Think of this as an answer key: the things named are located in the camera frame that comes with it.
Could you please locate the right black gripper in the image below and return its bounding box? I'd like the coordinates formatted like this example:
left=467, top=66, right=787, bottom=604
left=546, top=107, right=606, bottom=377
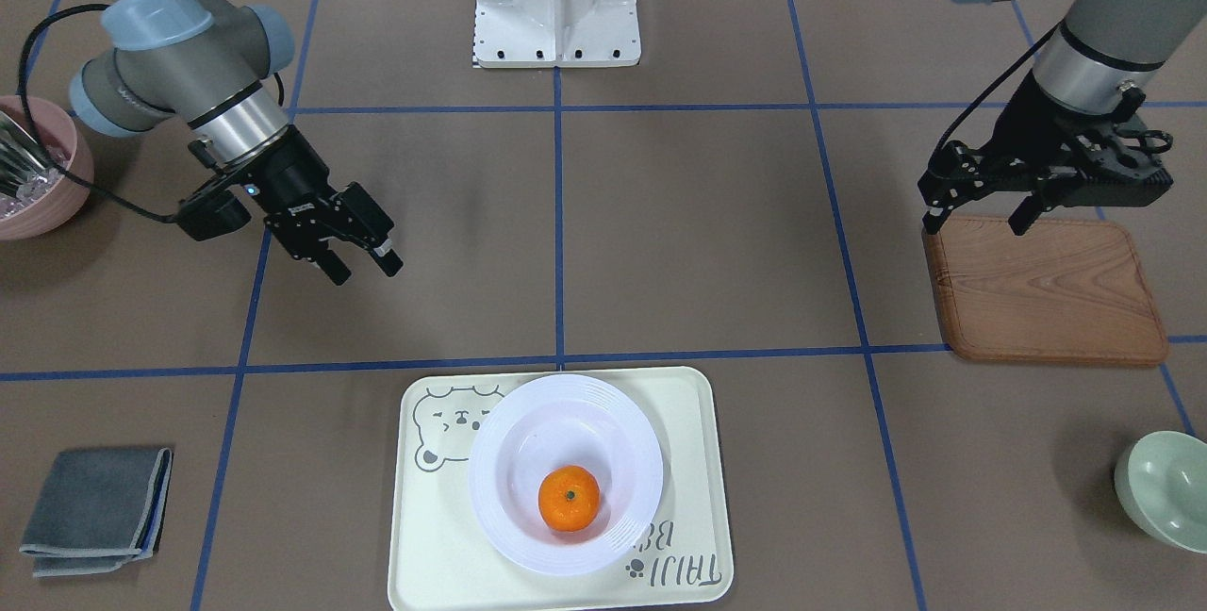
left=228, top=126, right=404, bottom=286

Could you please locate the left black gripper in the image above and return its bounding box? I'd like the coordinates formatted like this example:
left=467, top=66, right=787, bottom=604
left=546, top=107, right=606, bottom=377
left=919, top=74, right=1123, bottom=237

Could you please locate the white plate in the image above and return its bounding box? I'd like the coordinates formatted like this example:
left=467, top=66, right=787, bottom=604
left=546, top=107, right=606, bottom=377
left=467, top=373, right=664, bottom=577

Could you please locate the orange fruit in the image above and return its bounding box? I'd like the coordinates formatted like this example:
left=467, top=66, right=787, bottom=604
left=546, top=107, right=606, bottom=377
left=537, top=465, right=601, bottom=533

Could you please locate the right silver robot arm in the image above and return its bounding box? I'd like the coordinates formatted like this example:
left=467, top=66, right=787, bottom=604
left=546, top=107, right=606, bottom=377
left=69, top=0, right=404, bottom=285

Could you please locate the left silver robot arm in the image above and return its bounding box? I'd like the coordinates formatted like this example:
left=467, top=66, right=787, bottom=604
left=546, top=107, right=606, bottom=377
left=919, top=0, right=1206, bottom=235

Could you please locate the wooden tray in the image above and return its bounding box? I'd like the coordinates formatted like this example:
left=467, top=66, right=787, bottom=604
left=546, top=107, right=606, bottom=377
left=922, top=215, right=1170, bottom=368

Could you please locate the cream bear tray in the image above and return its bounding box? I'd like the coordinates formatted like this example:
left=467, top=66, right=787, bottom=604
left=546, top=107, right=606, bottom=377
left=387, top=366, right=736, bottom=610

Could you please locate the green ceramic bowl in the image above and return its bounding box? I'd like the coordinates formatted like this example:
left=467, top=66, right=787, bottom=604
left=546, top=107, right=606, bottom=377
left=1113, top=431, right=1206, bottom=554

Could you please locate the pink bowl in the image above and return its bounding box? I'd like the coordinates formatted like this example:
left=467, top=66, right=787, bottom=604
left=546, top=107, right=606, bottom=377
left=1, top=97, right=94, bottom=242

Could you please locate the grey folded cloth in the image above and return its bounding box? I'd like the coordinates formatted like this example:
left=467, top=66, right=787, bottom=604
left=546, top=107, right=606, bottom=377
left=19, top=447, right=175, bottom=578

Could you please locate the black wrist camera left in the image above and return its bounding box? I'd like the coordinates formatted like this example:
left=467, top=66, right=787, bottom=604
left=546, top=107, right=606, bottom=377
left=1059, top=123, right=1174, bottom=206

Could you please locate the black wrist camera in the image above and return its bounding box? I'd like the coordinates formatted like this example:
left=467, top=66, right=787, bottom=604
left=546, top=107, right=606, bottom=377
left=175, top=190, right=251, bottom=242
left=1059, top=123, right=1174, bottom=206

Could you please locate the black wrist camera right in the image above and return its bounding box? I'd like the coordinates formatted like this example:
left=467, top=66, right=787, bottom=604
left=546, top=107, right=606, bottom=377
left=175, top=190, right=251, bottom=242

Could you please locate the white camera pillar base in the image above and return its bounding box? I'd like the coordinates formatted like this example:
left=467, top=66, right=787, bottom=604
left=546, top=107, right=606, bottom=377
left=471, top=0, right=642, bottom=69

